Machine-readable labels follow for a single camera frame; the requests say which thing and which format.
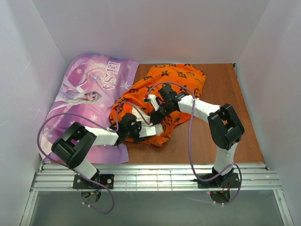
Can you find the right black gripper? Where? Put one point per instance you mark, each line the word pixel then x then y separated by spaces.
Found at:
pixel 159 113

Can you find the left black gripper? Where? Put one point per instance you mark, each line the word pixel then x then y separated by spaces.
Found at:
pixel 137 129

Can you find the orange black patterned pillowcase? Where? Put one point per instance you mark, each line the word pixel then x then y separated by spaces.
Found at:
pixel 181 77

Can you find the cream white pillow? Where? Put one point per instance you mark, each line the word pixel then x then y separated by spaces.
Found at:
pixel 142 117

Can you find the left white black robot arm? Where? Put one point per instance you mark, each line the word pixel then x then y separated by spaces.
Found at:
pixel 74 144

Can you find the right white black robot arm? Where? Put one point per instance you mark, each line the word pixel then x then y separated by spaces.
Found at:
pixel 225 127

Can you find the purple Elsa printed cloth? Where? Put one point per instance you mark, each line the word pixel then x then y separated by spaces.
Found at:
pixel 91 87

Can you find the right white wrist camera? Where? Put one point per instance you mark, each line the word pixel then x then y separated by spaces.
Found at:
pixel 153 100

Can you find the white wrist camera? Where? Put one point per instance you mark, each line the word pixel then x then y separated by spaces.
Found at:
pixel 153 100
pixel 147 131

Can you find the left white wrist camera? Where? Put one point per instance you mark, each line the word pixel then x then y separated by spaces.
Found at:
pixel 147 131

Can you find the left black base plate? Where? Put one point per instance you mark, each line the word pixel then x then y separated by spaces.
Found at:
pixel 104 179

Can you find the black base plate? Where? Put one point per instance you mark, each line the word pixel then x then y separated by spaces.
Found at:
pixel 232 181
pixel 104 179

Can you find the aluminium rail frame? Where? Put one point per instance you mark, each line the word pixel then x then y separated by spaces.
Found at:
pixel 148 177

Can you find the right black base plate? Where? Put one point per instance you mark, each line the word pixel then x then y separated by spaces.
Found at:
pixel 232 181

